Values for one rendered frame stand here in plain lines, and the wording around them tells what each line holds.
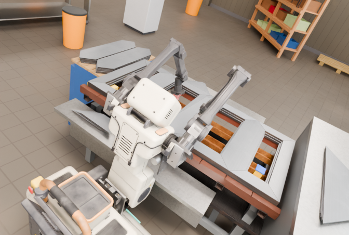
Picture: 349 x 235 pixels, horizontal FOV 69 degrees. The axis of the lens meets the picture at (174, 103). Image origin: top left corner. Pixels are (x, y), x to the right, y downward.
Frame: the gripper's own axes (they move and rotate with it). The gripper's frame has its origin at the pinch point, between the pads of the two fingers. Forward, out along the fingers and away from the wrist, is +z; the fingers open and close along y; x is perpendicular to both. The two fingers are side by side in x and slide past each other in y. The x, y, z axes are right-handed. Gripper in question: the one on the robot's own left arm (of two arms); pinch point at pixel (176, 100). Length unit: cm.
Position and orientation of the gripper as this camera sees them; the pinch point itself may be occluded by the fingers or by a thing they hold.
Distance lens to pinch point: 205.2
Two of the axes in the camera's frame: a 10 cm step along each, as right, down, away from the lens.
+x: -5.0, 3.8, -7.8
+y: -8.6, -2.8, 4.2
